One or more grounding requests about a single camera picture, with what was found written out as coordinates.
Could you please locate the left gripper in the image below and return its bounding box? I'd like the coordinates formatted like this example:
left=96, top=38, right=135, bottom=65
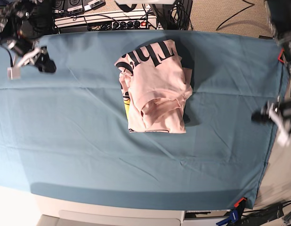
left=251, top=98, right=291, bottom=124

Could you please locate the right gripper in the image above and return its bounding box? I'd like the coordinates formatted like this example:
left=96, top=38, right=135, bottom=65
left=7, top=39, right=57, bottom=73

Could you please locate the pink T-shirt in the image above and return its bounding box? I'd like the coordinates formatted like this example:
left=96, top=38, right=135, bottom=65
left=114, top=40, right=193, bottom=134

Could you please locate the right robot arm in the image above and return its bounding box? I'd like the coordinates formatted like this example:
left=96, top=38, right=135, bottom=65
left=0, top=0, right=57, bottom=80

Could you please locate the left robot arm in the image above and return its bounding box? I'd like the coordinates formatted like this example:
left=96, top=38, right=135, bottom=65
left=251, top=0, right=291, bottom=123

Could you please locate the orange black clamp upper right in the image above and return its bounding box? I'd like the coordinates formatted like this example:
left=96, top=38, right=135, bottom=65
left=278, top=48, right=287, bottom=64

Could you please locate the teal table cloth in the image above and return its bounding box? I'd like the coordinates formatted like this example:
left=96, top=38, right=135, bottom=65
left=0, top=30, right=289, bottom=210

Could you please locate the white power strip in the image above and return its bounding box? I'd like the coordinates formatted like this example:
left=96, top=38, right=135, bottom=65
left=55, top=9, right=158, bottom=29

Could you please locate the orange blue clamp bottom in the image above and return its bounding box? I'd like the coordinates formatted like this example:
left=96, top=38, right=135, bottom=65
left=216, top=197, right=248, bottom=226

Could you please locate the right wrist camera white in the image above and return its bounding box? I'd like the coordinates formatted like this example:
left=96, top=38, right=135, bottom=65
left=7, top=48, right=44, bottom=80

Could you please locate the black cable bundle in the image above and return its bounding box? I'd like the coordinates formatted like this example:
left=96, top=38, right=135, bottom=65
left=150, top=0, right=195, bottom=31

